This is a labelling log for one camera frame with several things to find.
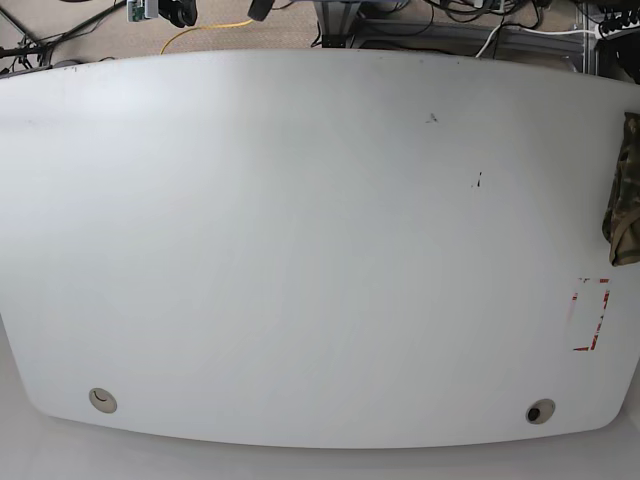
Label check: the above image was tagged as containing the aluminium frame post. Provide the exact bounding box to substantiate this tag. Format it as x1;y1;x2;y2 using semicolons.
313;1;361;48

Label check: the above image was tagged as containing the camouflage T-shirt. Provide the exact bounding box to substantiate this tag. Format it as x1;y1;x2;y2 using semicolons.
602;112;640;267

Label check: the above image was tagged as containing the left table grommet hole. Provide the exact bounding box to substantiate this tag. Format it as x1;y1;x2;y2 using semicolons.
89;388;118;414

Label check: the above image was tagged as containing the table grommet hole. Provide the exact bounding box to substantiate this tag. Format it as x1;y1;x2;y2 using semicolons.
89;388;118;414
525;399;556;425

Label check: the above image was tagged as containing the red tape rectangle marking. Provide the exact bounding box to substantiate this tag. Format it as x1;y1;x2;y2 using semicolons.
566;277;610;352

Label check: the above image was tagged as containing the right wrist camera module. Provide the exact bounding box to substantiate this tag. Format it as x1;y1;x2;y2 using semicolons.
126;0;159;23

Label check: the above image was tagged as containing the black tripod stand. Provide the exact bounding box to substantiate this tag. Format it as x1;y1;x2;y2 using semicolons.
1;1;127;73

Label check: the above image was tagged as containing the yellow cable on floor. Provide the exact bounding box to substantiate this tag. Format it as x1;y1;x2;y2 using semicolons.
159;17;251;55

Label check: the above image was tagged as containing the right table grommet hole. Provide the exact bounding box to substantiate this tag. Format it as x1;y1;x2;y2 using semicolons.
525;399;556;425

